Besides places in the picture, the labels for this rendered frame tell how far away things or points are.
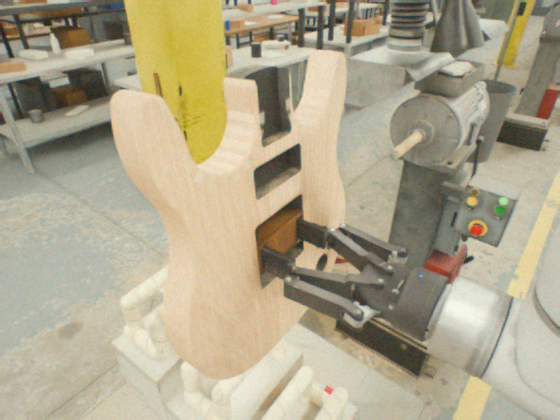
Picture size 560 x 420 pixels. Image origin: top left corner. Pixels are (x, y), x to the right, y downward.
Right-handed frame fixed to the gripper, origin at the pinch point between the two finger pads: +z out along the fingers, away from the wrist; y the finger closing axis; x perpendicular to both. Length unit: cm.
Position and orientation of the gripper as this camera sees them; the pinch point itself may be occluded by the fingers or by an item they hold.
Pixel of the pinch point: (285, 242)
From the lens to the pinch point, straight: 51.2
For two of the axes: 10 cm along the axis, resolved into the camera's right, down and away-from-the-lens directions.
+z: -8.1, -3.2, 4.9
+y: 5.9, -4.6, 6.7
